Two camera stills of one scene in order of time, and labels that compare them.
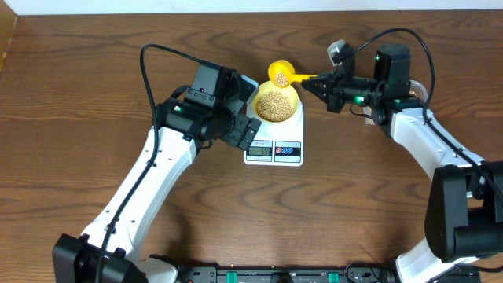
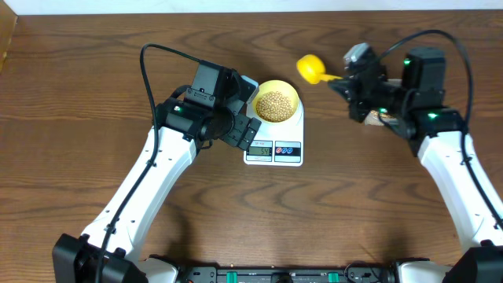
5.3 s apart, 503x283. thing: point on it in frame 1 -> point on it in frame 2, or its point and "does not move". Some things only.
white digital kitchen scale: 277,144 does not move
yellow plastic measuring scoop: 282,73 -> 312,68
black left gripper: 238,137 does not move
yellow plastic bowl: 275,104 does not move
